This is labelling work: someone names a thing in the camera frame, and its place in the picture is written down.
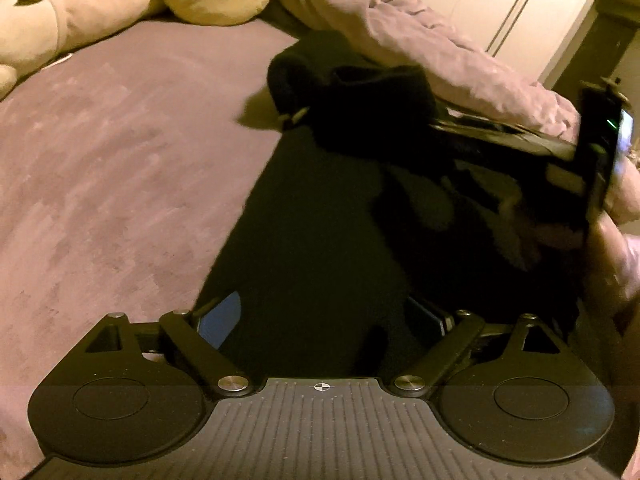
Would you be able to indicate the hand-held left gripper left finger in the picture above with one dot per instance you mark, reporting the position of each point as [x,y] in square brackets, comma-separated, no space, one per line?
[221,321]

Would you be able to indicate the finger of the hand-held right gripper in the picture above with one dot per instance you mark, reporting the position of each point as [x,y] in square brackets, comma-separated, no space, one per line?
[292,117]
[505,132]

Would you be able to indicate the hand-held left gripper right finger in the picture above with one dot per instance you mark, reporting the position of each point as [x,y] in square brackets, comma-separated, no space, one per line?
[426,318]

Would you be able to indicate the black knit garment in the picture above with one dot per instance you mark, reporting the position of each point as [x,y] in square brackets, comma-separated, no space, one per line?
[325,220]

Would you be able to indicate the person's right hand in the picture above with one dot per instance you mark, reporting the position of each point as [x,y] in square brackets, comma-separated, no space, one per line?
[612,260]

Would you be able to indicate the white wardrobe doors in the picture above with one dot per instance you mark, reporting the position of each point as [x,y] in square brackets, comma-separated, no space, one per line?
[500,5]

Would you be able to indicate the pink crumpled duvet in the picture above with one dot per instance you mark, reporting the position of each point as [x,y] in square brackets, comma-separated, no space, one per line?
[425,25]

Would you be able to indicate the yellow plush toy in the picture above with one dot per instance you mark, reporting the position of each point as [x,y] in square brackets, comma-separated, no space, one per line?
[75,15]

